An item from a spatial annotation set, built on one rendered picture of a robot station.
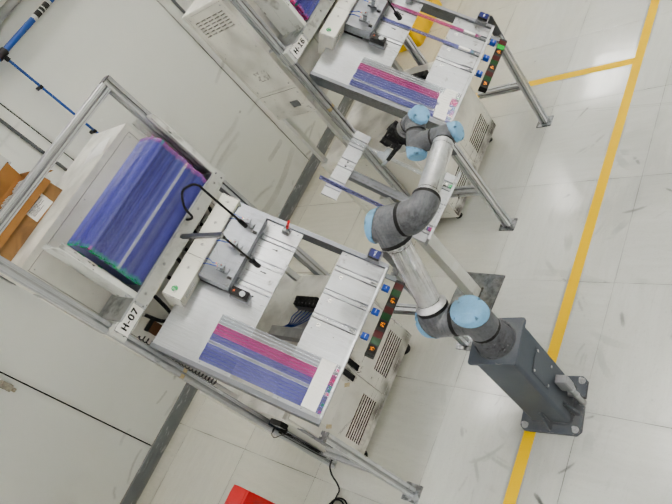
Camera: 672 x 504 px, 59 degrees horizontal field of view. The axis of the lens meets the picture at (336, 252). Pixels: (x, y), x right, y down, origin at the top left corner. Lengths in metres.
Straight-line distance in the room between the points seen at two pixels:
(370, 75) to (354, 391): 1.49
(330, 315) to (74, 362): 1.93
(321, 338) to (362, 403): 0.64
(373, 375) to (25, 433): 2.00
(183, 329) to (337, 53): 1.52
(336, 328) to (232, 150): 2.30
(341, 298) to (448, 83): 1.22
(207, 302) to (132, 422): 1.79
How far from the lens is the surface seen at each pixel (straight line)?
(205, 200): 2.47
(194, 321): 2.41
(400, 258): 1.98
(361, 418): 2.90
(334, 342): 2.34
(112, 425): 4.03
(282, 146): 4.67
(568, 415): 2.58
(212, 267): 2.41
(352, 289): 2.41
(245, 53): 3.09
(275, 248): 2.48
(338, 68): 2.99
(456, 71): 3.08
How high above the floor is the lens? 2.28
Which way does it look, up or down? 35 degrees down
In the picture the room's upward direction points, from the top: 47 degrees counter-clockwise
